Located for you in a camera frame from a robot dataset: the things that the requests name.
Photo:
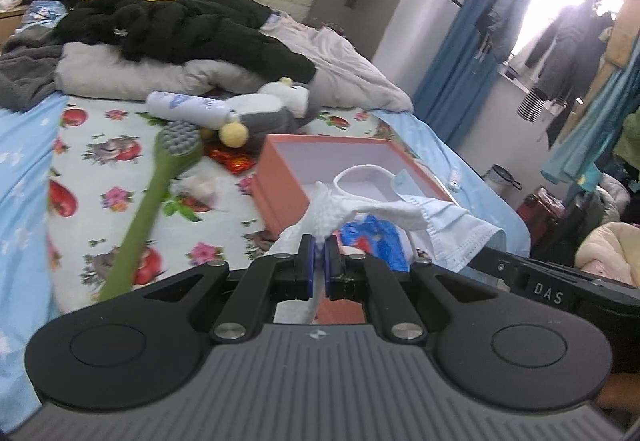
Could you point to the green massage brush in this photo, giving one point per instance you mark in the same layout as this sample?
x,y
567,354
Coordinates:
x,y
178,146

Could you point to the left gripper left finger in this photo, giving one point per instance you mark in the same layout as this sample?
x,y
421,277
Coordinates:
x,y
268,281

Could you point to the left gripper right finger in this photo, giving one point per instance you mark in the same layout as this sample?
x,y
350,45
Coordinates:
x,y
362,278

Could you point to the dark grey blanket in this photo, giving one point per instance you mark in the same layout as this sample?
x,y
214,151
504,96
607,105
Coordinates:
x,y
28,62

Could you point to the person's right hand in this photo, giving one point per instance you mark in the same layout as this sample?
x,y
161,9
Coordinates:
x,y
622,391

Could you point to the blue curtain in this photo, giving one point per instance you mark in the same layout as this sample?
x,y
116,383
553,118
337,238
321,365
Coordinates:
x,y
465,68

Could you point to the grey duvet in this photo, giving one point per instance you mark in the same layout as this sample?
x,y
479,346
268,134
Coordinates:
x,y
331,68

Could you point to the clear plastic packet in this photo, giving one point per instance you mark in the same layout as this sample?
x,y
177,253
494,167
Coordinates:
x,y
200,187

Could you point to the fruit print tablecloth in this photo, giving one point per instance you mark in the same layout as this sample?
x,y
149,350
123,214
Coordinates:
x,y
103,162

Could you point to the red foil wrapper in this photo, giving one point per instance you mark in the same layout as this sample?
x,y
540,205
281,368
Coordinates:
x,y
233,160

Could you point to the light blue face mask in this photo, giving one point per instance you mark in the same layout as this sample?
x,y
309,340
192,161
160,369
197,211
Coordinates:
x,y
455,235

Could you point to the grey penguin plush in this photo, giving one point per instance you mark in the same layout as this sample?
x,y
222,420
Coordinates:
x,y
281,107

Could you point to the cardboard box bedside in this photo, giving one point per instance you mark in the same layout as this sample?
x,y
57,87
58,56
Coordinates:
x,y
10,22

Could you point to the orange cardboard box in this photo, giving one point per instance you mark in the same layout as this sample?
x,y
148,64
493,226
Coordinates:
x,y
290,166

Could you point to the black puffer jacket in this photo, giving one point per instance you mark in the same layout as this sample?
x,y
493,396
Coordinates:
x,y
177,31

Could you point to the white cloth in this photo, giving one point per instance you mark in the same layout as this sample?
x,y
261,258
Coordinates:
x,y
327,212

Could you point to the white spray bottle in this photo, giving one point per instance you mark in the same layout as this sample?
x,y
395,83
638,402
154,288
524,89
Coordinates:
x,y
203,112

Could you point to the blue tissue packet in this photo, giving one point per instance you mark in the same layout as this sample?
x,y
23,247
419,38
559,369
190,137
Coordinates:
x,y
379,238

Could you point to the blue star bedsheet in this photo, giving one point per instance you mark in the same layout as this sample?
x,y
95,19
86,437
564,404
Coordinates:
x,y
27,299

